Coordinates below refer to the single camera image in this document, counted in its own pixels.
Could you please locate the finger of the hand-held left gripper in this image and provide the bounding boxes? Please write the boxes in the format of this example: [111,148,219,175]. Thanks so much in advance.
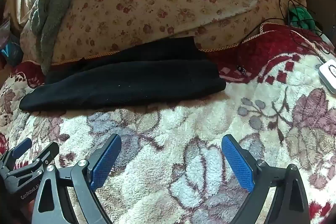
[7,142,60,180]
[0,138,33,169]

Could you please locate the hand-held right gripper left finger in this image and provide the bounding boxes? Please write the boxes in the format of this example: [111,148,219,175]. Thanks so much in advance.
[31,133,122,224]

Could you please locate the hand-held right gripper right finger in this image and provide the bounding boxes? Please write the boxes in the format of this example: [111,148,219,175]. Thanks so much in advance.
[221,134,311,224]

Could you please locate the black pants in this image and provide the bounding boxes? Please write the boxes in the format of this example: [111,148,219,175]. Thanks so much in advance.
[19,36,227,111]

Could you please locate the red and white floral blanket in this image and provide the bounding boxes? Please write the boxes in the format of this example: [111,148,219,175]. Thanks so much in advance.
[0,22,336,224]

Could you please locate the dark bag with blue print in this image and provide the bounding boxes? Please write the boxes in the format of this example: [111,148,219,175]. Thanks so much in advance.
[0,40,23,67]

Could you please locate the white square device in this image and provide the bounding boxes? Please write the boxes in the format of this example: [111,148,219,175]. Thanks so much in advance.
[318,61,336,94]

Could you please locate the grey fleece blanket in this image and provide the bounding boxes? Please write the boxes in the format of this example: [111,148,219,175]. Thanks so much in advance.
[29,0,97,75]

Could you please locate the beige curtain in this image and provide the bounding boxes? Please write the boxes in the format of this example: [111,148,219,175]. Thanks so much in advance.
[4,0,50,38]

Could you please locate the green cloth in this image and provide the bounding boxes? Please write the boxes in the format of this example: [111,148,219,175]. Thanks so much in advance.
[289,7,315,30]

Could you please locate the black cable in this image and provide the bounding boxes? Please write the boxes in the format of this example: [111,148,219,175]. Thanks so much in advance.
[241,0,334,55]

